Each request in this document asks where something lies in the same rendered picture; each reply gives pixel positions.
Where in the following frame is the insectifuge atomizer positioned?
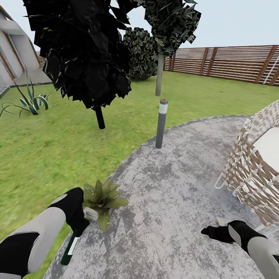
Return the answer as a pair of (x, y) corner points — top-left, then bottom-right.
(60, 230), (80, 265)

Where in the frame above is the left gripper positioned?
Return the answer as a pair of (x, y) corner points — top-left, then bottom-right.
(66, 210), (90, 236)

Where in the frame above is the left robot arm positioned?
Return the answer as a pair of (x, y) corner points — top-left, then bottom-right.
(0, 187), (98, 279)

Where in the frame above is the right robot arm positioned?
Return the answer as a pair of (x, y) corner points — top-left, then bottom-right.
(201, 217), (279, 279)

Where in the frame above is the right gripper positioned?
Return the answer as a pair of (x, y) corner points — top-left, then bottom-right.
(201, 226), (233, 244)

